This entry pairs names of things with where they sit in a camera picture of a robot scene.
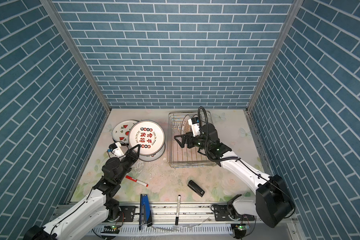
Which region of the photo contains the red white marker pen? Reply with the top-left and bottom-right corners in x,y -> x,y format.
126,176 -> 149,187

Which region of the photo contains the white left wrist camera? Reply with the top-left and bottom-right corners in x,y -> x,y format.
108,142 -> 124,158

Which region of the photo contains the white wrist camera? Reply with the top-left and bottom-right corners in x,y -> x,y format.
188,117 -> 200,137
108,142 -> 124,158

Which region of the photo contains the watermelon pattern white plate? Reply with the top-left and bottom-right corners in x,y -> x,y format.
112,119 -> 139,143

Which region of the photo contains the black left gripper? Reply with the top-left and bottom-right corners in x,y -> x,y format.
114,144 -> 141,185

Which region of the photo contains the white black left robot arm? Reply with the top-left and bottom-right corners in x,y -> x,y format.
23,144 -> 142,240

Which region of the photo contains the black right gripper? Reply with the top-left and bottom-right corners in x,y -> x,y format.
174,131 -> 211,152

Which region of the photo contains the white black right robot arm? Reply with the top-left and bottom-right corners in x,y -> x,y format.
174,124 -> 295,228

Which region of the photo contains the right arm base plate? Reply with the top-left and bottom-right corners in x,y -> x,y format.
210,204 -> 255,222

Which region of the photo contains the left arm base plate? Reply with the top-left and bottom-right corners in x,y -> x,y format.
107,206 -> 136,223

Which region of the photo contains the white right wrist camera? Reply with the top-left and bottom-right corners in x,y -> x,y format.
188,117 -> 200,137

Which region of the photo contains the blue black box cutter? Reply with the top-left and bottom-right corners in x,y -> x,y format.
139,194 -> 153,231

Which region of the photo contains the black white marker pen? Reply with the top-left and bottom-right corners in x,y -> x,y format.
175,195 -> 181,226

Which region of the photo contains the aluminium front rail frame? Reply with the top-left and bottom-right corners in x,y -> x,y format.
41,201 -> 307,240

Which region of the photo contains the black rimmed cream plate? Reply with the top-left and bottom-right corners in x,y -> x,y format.
112,119 -> 139,144

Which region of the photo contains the white slotted cable duct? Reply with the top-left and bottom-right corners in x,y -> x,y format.
87,224 -> 233,237

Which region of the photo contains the rearmost floral patterned plate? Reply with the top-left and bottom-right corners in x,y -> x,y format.
139,144 -> 166,162

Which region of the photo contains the chrome wire dish rack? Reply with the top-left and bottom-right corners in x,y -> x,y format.
167,111 -> 215,168

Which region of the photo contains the black stapler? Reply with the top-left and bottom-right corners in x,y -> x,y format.
188,180 -> 205,197

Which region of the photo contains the orange sunburst white plate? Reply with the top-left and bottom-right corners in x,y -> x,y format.
181,115 -> 192,135

